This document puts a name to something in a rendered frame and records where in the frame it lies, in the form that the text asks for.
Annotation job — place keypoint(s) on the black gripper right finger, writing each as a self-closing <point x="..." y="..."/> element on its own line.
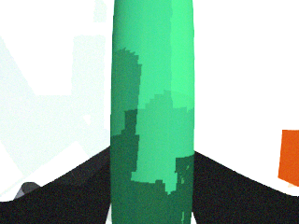
<point x="223" y="196"/>

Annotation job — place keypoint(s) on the green cylinder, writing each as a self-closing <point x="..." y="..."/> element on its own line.
<point x="151" y="112"/>

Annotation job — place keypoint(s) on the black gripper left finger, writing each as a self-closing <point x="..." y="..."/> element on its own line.
<point x="80" y="196"/>

